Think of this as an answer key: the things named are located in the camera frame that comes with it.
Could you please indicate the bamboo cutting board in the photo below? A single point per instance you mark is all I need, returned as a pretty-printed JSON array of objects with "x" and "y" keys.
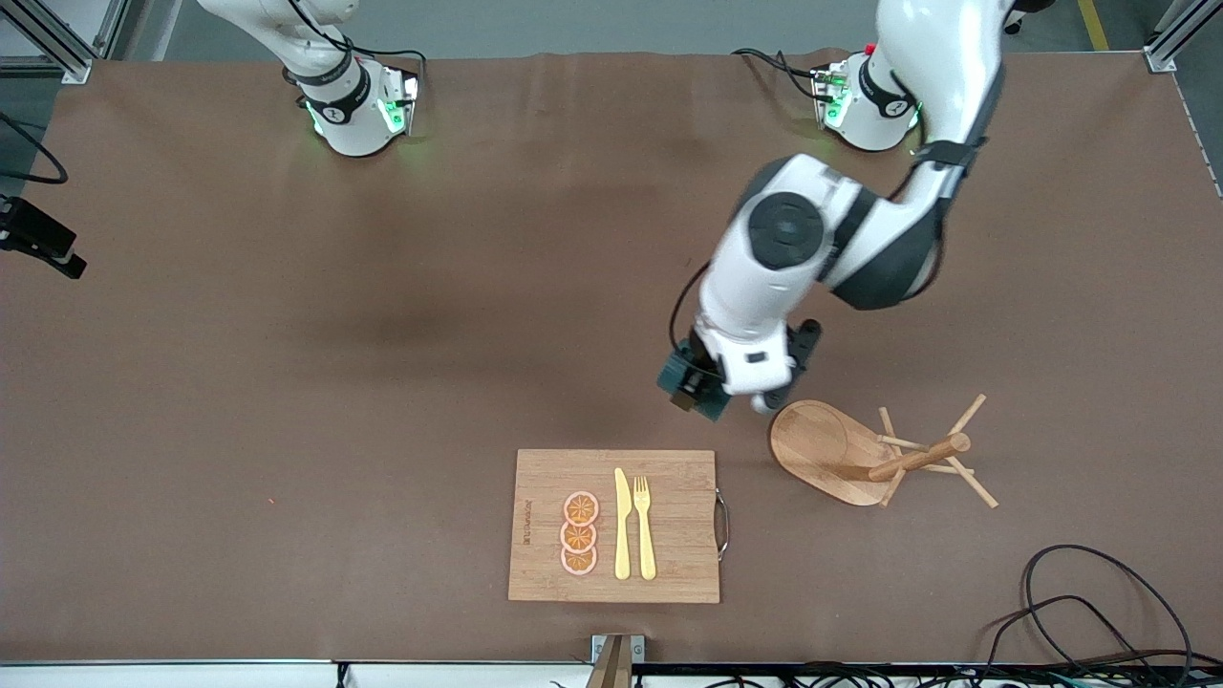
[{"x": 669, "y": 535}]

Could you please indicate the metal table edge bracket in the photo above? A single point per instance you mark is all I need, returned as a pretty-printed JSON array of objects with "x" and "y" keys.
[{"x": 616, "y": 659}]

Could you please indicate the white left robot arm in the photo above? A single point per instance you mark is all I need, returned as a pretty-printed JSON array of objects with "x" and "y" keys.
[{"x": 783, "y": 229}]

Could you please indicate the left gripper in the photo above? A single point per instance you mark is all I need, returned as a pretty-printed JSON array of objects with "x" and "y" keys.
[{"x": 690, "y": 376}]

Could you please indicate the aluminium frame profile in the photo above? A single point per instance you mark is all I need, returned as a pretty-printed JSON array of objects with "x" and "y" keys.
[
  {"x": 1161, "y": 57},
  {"x": 72, "y": 65}
]

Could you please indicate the wooden mug tree stand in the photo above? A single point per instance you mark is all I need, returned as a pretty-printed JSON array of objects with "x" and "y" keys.
[{"x": 817, "y": 449}]

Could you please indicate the toy orange slice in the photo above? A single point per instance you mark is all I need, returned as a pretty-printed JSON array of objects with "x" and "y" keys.
[
  {"x": 578, "y": 564},
  {"x": 580, "y": 508},
  {"x": 578, "y": 537}
]

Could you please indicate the white table edge rail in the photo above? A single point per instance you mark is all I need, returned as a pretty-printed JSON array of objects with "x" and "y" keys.
[{"x": 191, "y": 675}]

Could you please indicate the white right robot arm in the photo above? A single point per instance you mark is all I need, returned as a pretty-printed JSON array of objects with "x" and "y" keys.
[{"x": 349, "y": 115}]

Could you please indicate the teal ribbed cup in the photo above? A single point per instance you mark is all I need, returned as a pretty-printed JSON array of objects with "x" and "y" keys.
[{"x": 674, "y": 375}]

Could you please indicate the yellow plastic fork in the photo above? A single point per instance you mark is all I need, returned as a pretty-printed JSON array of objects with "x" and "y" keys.
[{"x": 645, "y": 535}]

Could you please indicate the yellow plastic knife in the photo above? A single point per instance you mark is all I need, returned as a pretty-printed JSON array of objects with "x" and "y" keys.
[{"x": 622, "y": 526}]

